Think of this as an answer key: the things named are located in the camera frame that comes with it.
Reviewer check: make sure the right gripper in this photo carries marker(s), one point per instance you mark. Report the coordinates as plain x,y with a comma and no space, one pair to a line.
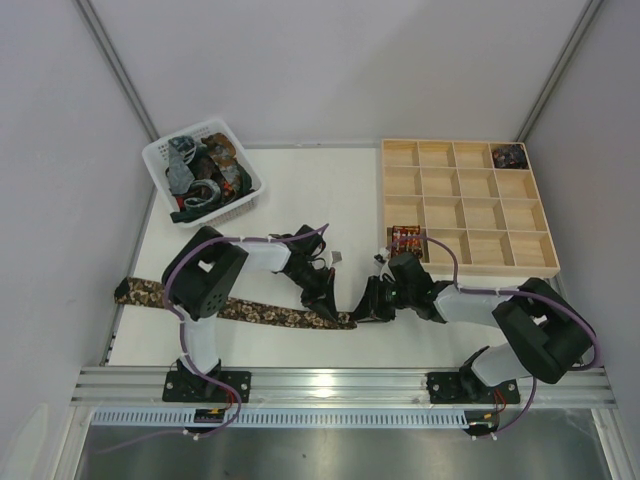
375,300

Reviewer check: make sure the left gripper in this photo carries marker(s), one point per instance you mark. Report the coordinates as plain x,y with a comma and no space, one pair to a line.
314,295

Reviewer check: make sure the brown floral tie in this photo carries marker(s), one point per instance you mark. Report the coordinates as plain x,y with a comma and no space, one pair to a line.
148,293

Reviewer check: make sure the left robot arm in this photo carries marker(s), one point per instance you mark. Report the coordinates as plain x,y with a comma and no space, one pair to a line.
199,280

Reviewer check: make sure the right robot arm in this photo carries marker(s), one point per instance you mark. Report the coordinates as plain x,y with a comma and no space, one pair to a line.
544,336

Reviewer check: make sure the rolled red patterned tie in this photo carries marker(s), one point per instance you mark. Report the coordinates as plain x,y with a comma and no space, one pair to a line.
407,239

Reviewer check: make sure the dark green tie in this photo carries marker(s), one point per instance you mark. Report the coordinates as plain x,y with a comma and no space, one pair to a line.
192,215

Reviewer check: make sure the wooden compartment tray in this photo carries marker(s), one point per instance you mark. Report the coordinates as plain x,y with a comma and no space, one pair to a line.
487,221

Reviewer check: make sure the brown orange patterned tie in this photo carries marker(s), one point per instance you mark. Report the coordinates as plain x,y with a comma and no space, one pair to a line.
222,151

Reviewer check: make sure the rolled dark floral tie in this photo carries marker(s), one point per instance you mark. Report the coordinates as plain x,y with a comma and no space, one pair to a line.
510,156

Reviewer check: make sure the grey patterned tie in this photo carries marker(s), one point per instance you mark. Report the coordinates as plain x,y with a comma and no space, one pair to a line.
190,175

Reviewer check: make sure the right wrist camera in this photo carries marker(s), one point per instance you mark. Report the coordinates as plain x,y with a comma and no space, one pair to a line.
407,270

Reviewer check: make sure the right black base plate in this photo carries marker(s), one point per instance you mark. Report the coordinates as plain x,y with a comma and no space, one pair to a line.
458,387

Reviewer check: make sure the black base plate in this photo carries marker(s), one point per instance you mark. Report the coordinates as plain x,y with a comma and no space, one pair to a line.
458,387
182,386

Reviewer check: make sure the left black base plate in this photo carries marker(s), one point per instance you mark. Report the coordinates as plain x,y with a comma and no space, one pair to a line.
182,386

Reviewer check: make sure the white slotted cable duct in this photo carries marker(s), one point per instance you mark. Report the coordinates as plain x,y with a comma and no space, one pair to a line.
293,418

